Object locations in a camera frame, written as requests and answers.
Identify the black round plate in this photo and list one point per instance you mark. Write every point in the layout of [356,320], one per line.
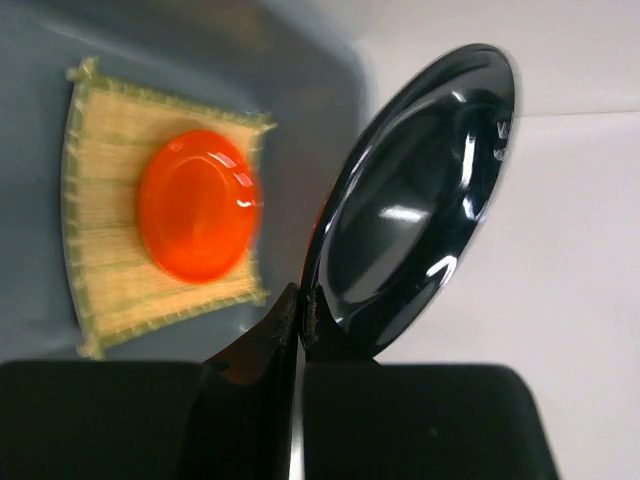
[407,201]

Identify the bamboo woven mat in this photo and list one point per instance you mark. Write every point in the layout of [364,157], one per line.
[113,129]

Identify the orange plastic plate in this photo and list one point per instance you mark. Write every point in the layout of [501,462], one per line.
[198,207]

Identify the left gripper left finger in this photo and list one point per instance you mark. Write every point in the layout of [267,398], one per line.
[228,417]

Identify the grey plastic bin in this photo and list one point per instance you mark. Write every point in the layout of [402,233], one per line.
[285,58]

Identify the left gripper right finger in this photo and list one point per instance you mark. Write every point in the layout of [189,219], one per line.
[365,420]

